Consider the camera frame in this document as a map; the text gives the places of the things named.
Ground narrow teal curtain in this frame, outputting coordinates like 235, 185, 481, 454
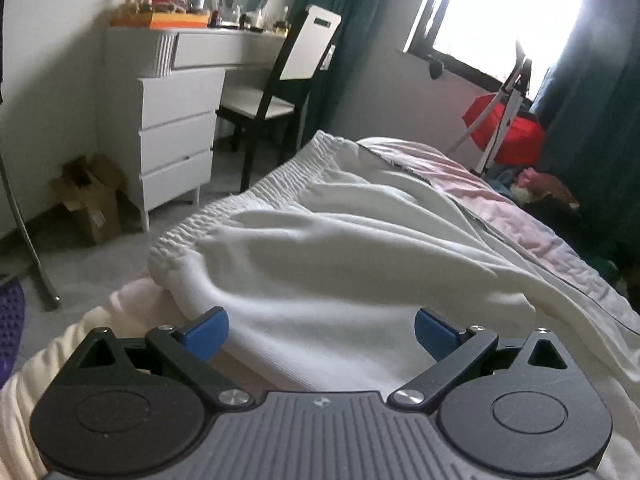
287, 0, 443, 137

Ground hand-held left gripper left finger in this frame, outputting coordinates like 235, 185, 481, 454
75, 306, 256, 409

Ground white trolley frame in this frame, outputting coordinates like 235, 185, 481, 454
445, 45, 534, 177

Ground pale pink bed sheet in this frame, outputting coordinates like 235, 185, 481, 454
0, 135, 640, 480

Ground pink crumpled cloth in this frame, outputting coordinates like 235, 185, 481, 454
500, 166, 581, 211

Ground orange tray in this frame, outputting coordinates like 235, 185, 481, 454
110, 12, 209, 30

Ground black and white chair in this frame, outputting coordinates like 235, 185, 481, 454
216, 5, 344, 194

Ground purple studded mat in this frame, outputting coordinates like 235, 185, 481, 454
0, 280, 27, 392

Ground dark clothes pile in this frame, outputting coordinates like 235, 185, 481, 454
520, 195, 640, 308

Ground wide teal curtain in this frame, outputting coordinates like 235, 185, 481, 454
529, 0, 640, 266

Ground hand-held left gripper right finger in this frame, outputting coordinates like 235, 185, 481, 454
390, 307, 571, 409

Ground red bag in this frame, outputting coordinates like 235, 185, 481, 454
462, 92, 546, 167

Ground white pants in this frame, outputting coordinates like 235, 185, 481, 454
147, 130, 640, 397

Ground dark framed window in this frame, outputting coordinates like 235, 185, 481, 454
402, 0, 591, 98

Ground cardboard box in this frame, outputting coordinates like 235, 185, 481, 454
49, 154, 127, 247

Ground white dressing table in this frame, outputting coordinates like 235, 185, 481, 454
105, 25, 301, 232

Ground metal stand leg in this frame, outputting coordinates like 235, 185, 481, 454
0, 152, 62, 312

